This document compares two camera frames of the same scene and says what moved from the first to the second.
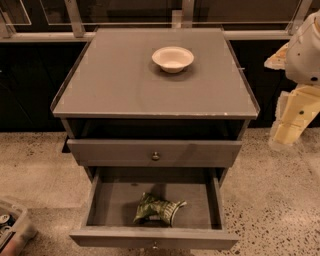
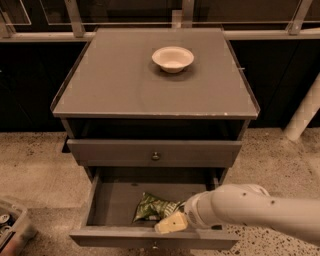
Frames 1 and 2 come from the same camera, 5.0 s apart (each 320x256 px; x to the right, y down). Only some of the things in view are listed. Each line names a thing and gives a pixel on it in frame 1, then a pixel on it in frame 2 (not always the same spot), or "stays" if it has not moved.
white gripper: x=302 y=58 → x=195 y=210
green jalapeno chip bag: x=156 y=209 stays
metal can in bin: x=4 y=218 stays
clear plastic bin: x=12 y=231 stays
